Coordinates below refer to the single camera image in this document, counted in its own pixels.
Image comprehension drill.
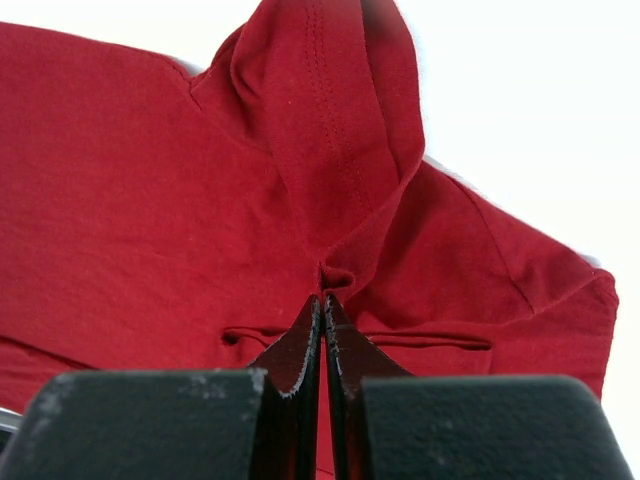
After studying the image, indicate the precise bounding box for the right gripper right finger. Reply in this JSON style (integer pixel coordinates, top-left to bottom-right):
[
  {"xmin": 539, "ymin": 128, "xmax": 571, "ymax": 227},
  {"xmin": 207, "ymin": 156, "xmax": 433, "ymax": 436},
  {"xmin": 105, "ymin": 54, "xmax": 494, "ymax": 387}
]
[{"xmin": 325, "ymin": 297, "xmax": 632, "ymax": 479}]

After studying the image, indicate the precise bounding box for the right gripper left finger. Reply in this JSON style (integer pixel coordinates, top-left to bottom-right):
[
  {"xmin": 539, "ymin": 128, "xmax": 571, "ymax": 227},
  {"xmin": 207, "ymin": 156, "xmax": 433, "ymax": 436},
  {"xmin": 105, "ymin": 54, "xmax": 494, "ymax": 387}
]
[{"xmin": 1, "ymin": 297, "xmax": 321, "ymax": 479}]

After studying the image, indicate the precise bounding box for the dark red t shirt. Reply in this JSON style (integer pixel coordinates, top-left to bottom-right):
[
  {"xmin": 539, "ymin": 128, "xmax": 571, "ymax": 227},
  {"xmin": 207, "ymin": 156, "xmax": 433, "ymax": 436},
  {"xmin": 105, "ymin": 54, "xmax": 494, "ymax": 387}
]
[{"xmin": 0, "ymin": 0, "xmax": 620, "ymax": 480}]

